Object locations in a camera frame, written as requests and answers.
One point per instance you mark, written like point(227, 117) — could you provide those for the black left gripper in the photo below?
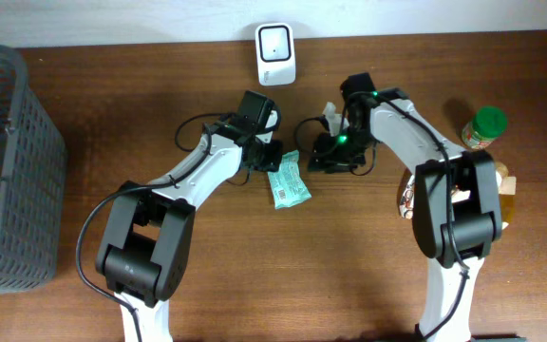
point(268, 157)

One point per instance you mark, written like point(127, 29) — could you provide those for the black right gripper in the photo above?
point(326, 158)

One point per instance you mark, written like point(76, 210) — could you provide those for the teal snack packet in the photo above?
point(287, 187)

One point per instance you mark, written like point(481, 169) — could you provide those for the brown glutinous rice bag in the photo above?
point(506, 182)

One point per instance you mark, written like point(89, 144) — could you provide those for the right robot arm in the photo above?
point(456, 214)

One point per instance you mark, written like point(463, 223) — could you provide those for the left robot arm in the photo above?
point(144, 252)

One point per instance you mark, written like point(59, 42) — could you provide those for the white barcode scanner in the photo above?
point(275, 54)

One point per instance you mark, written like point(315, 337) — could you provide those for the dark grey plastic basket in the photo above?
point(33, 162)

